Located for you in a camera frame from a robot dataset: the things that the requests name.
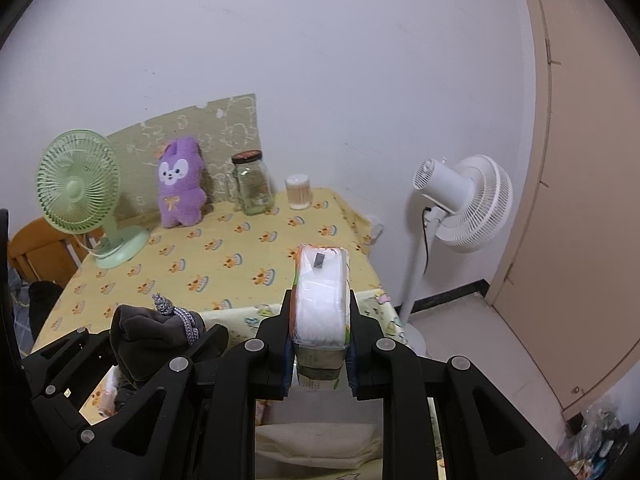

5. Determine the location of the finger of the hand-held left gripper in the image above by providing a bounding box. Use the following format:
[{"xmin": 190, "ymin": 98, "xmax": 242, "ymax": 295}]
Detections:
[
  {"xmin": 20, "ymin": 328, "xmax": 118, "ymax": 480},
  {"xmin": 192, "ymin": 324, "xmax": 231, "ymax": 363}
]

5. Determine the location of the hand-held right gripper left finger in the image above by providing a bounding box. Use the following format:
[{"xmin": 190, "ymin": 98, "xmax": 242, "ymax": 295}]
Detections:
[{"xmin": 60, "ymin": 290, "xmax": 297, "ymax": 480}]

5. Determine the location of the pile of plastic bags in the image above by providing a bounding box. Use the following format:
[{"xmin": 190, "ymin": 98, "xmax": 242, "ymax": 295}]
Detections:
[{"xmin": 562, "ymin": 395, "xmax": 636, "ymax": 478}]

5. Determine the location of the patterned wallpaper piece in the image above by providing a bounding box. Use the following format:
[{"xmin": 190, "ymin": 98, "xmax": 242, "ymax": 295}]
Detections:
[{"xmin": 106, "ymin": 93, "xmax": 263, "ymax": 221}]

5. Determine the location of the beige door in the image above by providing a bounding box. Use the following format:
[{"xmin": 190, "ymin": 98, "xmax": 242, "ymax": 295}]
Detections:
[{"xmin": 487, "ymin": 0, "xmax": 640, "ymax": 423}]

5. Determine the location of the black garment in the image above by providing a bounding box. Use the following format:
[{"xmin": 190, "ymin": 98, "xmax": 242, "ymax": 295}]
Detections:
[{"xmin": 27, "ymin": 280, "xmax": 65, "ymax": 343}]

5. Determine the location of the cream folded cloth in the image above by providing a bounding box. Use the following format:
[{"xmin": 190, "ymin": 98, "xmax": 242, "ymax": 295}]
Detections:
[{"xmin": 255, "ymin": 422, "xmax": 383, "ymax": 463}]

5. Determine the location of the white standing fan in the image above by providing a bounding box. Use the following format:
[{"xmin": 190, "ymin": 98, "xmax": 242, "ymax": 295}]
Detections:
[{"xmin": 395, "ymin": 154, "xmax": 514, "ymax": 356}]

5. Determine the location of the printed fabric storage box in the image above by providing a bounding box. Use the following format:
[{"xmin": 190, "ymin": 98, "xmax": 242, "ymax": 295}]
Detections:
[{"xmin": 200, "ymin": 287, "xmax": 441, "ymax": 480}]

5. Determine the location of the purple plush bunny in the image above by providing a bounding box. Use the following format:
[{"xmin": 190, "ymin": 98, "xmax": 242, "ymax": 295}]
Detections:
[{"xmin": 156, "ymin": 135, "xmax": 207, "ymax": 228}]

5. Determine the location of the green desk fan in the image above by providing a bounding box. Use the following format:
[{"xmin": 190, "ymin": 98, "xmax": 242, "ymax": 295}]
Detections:
[{"xmin": 35, "ymin": 130, "xmax": 151, "ymax": 270}]

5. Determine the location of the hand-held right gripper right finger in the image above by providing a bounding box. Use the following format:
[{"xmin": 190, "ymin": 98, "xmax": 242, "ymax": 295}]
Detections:
[{"xmin": 345, "ymin": 290, "xmax": 578, "ymax": 480}]

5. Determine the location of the glass jar with dark lid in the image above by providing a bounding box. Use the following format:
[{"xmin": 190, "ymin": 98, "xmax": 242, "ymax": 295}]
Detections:
[{"xmin": 227, "ymin": 151, "xmax": 275, "ymax": 216}]

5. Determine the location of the clear cotton swab container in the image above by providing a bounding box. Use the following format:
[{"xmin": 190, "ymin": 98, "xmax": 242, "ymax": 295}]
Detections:
[{"xmin": 285, "ymin": 174, "xmax": 313, "ymax": 211}]

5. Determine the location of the dark grey cloth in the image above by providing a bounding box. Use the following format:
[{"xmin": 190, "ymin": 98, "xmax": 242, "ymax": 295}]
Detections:
[{"xmin": 109, "ymin": 292, "xmax": 207, "ymax": 391}]

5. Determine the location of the yellow printed tablecloth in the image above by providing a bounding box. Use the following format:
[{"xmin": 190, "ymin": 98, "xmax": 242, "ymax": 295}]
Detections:
[{"xmin": 30, "ymin": 187, "xmax": 383, "ymax": 426}]

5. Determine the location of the black fan cable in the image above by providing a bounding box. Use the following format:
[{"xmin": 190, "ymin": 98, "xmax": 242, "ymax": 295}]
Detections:
[{"xmin": 421, "ymin": 205, "xmax": 435, "ymax": 276}]

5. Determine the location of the white tissue pack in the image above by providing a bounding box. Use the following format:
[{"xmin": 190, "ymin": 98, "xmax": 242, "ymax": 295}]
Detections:
[{"xmin": 289, "ymin": 243, "xmax": 351, "ymax": 391}]

